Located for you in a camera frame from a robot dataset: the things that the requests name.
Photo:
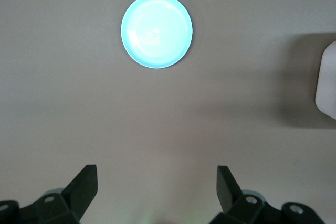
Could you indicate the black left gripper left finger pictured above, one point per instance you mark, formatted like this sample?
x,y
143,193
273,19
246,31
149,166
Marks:
x,y
76,197

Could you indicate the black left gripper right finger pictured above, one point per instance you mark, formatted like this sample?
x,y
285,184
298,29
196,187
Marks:
x,y
231,197

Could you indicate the brown table mat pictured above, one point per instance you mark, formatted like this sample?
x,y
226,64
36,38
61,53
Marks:
x,y
78,116

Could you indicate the pale pink lidded container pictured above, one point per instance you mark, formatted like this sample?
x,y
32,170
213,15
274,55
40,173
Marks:
x,y
326,82

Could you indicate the light blue round plate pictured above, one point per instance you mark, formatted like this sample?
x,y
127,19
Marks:
x,y
157,31

